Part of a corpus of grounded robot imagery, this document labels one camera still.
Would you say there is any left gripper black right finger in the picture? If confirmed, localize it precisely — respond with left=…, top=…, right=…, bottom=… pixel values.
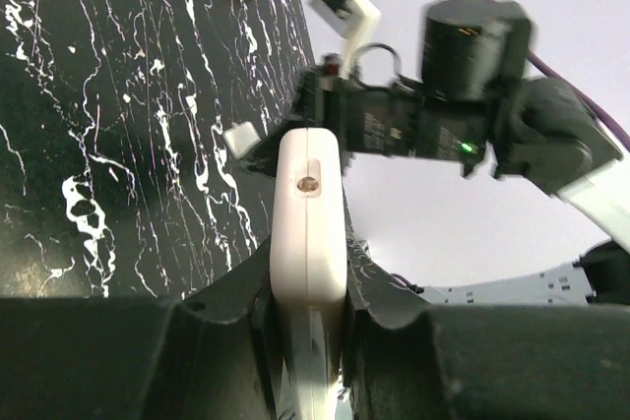
left=342, top=236, right=629, bottom=419

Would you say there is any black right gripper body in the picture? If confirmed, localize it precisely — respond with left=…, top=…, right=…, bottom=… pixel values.
left=245, top=66, right=428, bottom=177

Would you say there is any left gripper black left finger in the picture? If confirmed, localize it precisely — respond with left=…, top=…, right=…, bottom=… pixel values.
left=1, top=244, right=276, bottom=419

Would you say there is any white remote control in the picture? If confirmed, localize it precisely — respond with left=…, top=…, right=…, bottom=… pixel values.
left=270, top=128, right=347, bottom=419

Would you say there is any white battery cover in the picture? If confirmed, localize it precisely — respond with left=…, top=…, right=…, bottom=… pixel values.
left=222, top=121, right=261, bottom=159

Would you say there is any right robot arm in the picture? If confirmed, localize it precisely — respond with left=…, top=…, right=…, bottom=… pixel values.
left=240, top=0, right=629, bottom=305

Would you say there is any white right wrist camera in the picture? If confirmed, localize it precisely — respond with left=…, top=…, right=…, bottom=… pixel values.
left=309, top=0, right=381, bottom=79

